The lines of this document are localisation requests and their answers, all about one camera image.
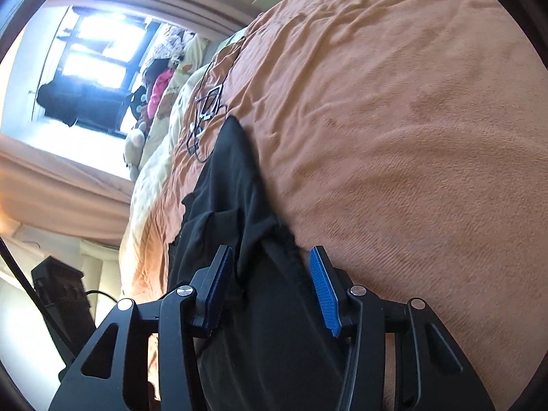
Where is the black long-sleeve shirt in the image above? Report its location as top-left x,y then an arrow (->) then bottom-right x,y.
167,115 -> 357,411

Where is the black plush toy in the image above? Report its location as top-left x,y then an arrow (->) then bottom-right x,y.
127,85 -> 149,121

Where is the pink curtain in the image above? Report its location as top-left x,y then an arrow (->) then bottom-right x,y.
0,132 -> 138,246
46,0 -> 258,40

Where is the floral cloth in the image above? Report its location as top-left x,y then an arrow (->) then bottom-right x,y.
151,25 -> 194,70

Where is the pink plush toy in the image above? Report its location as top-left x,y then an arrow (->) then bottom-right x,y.
147,67 -> 174,119

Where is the orange blanket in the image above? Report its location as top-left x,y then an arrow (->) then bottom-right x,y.
120,0 -> 548,399

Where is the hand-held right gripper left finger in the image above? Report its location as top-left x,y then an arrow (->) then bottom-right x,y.
48,244 -> 235,411

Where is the hanging dark coat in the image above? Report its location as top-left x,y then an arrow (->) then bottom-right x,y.
36,80 -> 130,132

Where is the cream duvet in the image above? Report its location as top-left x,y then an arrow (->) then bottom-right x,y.
119,64 -> 223,304

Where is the cream plush toy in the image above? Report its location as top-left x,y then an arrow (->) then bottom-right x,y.
122,122 -> 149,181

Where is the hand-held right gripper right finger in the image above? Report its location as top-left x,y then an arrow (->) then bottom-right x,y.
308,246 -> 498,411

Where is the thin black charging cable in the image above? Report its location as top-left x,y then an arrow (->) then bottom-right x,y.
186,36 -> 247,164

